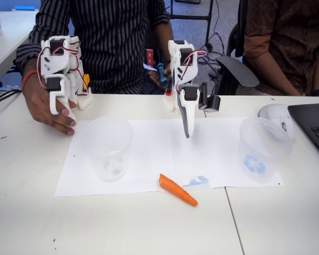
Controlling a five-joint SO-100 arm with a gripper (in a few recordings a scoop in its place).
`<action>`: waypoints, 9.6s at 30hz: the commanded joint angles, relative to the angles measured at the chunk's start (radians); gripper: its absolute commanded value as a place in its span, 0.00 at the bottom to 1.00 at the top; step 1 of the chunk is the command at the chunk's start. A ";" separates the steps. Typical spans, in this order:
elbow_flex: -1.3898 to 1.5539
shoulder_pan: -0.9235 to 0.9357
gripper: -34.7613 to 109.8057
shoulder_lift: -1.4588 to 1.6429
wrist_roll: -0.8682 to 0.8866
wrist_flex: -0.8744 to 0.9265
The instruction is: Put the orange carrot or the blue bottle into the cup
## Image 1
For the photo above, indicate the white leader robot arm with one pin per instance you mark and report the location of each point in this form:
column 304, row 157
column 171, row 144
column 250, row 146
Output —
column 53, row 58

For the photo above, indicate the orange carrot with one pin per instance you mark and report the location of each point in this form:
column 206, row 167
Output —
column 178, row 190

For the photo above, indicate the brown shirt person's right forearm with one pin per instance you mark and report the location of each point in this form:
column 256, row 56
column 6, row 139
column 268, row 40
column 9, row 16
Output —
column 268, row 71

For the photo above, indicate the striped shirt person's left forearm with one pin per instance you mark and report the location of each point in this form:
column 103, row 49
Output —
column 166, row 45

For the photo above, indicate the white follower robot arm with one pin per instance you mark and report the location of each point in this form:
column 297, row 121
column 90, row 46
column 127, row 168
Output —
column 186, row 71

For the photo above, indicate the striped shirt person's right forearm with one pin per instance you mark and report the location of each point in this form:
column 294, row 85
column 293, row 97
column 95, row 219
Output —
column 32, row 66

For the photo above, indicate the striped shirt person's right hand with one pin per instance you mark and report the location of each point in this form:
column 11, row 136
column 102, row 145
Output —
column 40, row 106

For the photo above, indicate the striped shirt person's left hand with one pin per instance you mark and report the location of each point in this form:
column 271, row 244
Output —
column 154, row 75

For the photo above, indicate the blue plastic clamp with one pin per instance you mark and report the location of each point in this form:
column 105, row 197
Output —
column 163, row 78

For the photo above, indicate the small orange grey gadget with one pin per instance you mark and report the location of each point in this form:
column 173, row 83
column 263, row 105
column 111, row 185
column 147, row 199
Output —
column 214, row 73

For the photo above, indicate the orange wrist thread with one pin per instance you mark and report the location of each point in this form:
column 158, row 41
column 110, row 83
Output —
column 29, row 75

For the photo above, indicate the yellow plastic clamp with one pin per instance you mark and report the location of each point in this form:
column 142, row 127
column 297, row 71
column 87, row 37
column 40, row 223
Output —
column 86, row 82

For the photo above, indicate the white paper blue recycle symbol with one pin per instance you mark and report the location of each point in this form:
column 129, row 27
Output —
column 218, row 148

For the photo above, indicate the white paper green recycle symbol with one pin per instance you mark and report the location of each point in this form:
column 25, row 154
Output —
column 149, row 148

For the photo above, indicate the black office chair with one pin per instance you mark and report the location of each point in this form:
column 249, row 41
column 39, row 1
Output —
column 236, row 69

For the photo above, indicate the red white box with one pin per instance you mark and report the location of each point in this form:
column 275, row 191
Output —
column 150, row 57

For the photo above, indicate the clear plastic tub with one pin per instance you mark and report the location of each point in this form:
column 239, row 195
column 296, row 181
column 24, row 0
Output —
column 263, row 148
column 106, row 148

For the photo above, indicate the black metal wheeled stand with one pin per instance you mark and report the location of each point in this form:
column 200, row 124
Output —
column 188, row 17

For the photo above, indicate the person in striped shirt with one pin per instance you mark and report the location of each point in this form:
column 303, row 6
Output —
column 109, row 40

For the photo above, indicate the white computer mouse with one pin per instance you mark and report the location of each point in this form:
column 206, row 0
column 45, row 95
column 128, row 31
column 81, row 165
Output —
column 276, row 111

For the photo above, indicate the person in brown shirt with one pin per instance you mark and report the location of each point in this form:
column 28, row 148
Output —
column 295, row 32

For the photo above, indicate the black laptop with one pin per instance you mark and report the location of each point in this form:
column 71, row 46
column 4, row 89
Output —
column 313, row 119

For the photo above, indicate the black webcam with mount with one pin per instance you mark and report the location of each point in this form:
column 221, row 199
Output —
column 212, row 103

